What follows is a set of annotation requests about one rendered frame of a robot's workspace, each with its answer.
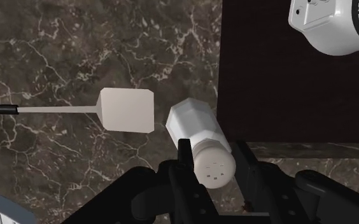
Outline white salt shaker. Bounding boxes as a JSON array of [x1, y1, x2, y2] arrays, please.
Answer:
[[165, 97, 237, 190]]

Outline white spatula with black handle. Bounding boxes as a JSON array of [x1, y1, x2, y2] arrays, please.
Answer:
[[0, 87, 155, 134]]

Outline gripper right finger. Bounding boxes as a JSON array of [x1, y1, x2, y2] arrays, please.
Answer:
[[230, 141, 359, 224]]

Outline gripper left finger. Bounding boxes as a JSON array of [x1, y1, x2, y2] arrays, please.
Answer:
[[62, 138, 218, 224]]

